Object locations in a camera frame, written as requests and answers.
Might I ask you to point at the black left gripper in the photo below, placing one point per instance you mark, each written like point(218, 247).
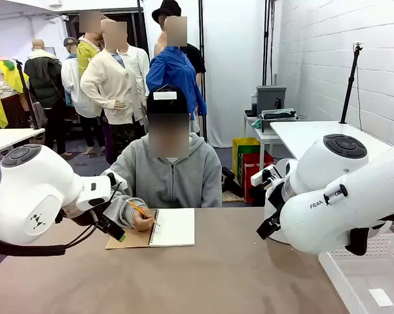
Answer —
point(89, 217)

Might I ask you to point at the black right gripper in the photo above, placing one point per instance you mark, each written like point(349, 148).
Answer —
point(279, 191)

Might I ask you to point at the yellow pencil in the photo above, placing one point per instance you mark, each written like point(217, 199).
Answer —
point(135, 206)

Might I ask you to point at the spiral notebook with kraft cover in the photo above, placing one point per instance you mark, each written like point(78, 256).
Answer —
point(175, 227)

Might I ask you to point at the person's right forearm grey sleeve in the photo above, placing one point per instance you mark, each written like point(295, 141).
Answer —
point(118, 212)

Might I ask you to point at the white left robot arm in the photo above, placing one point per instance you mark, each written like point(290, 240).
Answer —
point(36, 183)

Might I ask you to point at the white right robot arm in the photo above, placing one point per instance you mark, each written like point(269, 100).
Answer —
point(315, 209)

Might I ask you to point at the person's right hand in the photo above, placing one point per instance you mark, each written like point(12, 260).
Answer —
point(143, 220)

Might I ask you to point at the red bag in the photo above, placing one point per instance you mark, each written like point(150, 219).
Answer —
point(252, 176)

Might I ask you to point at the person in grey hoodie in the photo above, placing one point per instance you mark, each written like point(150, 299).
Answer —
point(171, 183)

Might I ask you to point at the white perforated plastic basket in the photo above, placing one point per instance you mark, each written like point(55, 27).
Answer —
point(334, 265)

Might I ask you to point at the green bag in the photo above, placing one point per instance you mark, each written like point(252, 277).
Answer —
point(252, 148)

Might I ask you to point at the yellow bag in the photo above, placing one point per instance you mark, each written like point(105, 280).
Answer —
point(246, 142)

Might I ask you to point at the small white table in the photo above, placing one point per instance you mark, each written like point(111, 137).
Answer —
point(265, 137)

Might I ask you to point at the large white desk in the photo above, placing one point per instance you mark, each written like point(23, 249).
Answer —
point(301, 137)

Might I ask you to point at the grey tray with green cloth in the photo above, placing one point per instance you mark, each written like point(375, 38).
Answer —
point(275, 122)

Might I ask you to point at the grey box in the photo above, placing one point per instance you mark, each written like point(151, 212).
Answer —
point(272, 98)

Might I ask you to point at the small white paper slip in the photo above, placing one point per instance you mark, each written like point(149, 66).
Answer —
point(381, 297)

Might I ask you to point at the white side table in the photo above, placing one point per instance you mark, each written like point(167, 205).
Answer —
point(10, 137)

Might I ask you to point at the person in camouflage trousers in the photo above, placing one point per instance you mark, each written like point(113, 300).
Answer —
point(112, 85)

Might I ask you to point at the mannequin in white shirt, cap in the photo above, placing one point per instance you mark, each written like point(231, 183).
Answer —
point(72, 85)

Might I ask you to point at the black tripod with tall pole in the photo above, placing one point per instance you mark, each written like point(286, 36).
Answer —
point(347, 98)

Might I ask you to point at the mannequin in white open shirt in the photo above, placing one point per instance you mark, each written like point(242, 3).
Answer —
point(139, 72)

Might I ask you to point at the black tripod with short pole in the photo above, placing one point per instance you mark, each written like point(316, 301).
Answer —
point(27, 95)

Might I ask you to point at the mannequin in blue shirt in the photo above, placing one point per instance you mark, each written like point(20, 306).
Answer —
point(171, 72)

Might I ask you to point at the black backdrop pole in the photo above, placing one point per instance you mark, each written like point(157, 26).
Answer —
point(202, 65)

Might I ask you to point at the mannequin in yellow-green shirt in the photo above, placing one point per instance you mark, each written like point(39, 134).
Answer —
point(84, 55)

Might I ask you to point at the black light stand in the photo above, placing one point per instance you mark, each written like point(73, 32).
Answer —
point(266, 49)

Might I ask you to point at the mannequin in black t-shirt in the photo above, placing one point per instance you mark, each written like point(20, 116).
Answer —
point(159, 39)

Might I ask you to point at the black bucket hat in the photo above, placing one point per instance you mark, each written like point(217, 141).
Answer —
point(167, 10)

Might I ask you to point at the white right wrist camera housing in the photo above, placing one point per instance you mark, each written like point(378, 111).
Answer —
point(262, 175)

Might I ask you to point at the white head camera box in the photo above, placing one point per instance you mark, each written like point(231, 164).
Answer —
point(165, 95)

